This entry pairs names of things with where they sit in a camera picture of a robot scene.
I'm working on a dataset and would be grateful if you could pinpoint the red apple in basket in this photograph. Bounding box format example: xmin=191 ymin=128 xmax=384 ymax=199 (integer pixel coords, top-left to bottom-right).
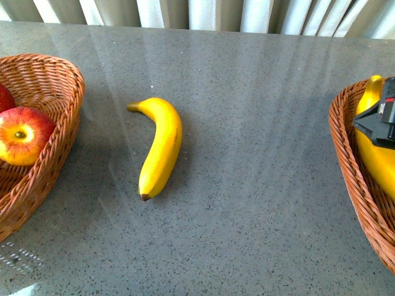
xmin=0 ymin=83 xmax=16 ymax=113

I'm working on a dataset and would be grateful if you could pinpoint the white pleated curtain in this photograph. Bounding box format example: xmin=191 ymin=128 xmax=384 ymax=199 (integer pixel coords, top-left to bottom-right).
xmin=1 ymin=0 xmax=394 ymax=39

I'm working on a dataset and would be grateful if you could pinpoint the yellow banana basket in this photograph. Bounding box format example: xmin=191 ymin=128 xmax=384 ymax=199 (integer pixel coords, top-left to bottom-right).
xmin=354 ymin=74 xmax=395 ymax=204

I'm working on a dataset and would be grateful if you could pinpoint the red yellow apple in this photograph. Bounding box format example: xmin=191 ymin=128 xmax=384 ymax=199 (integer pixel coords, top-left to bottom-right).
xmin=1 ymin=107 xmax=56 ymax=166

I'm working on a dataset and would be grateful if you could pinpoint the brown wicker basket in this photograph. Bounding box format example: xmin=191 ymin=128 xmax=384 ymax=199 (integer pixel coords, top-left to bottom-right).
xmin=1 ymin=54 xmax=85 ymax=240
xmin=328 ymin=80 xmax=394 ymax=273

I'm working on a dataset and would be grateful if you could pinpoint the brown wicker basket left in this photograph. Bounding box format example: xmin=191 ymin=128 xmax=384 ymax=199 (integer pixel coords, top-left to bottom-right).
xmin=1 ymin=54 xmax=85 ymax=240

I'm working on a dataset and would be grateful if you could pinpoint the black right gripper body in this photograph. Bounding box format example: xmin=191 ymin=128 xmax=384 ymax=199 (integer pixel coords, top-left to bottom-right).
xmin=353 ymin=76 xmax=394 ymax=149

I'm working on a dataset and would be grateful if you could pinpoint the brown wicker basket right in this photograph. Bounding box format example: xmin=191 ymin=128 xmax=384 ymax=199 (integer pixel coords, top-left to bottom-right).
xmin=328 ymin=80 xmax=394 ymax=273

